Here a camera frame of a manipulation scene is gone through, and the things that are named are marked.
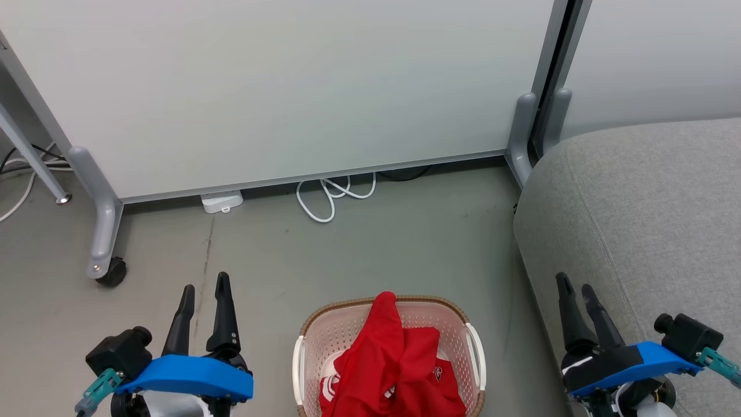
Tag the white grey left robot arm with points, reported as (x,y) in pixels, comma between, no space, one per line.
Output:
(168,406)

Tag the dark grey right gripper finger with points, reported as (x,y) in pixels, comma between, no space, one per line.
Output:
(602,324)
(573,318)

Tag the grey fabric sofa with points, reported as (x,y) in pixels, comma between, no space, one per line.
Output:
(648,220)

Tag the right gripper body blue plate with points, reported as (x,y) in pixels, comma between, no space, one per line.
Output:
(631,365)

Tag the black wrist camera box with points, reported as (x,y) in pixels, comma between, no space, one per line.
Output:
(689,339)
(118,350)

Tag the red and white garment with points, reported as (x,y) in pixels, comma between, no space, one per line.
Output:
(382,336)

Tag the white brown laundry basket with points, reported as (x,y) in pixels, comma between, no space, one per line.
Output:
(324,336)

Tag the black caster wheel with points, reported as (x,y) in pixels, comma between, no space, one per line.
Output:
(114,272)

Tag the white power adapter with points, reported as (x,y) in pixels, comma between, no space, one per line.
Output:
(221,201)

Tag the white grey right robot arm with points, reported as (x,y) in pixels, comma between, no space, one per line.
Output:
(654,406)

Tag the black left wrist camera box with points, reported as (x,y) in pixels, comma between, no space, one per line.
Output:
(118,350)

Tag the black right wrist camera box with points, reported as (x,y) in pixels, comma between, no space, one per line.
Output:
(689,339)

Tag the large white partition panel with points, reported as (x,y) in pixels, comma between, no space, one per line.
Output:
(289,87)

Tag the grey partition foot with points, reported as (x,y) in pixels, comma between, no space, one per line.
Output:
(104,226)
(521,139)
(557,119)

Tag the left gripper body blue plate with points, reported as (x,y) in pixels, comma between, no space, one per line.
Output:
(191,376)

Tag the red knit garment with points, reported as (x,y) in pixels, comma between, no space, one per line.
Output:
(448,398)

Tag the grey table leg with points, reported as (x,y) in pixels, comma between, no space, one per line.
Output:
(29,156)

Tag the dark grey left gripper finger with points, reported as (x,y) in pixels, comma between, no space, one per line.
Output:
(178,330)
(224,318)

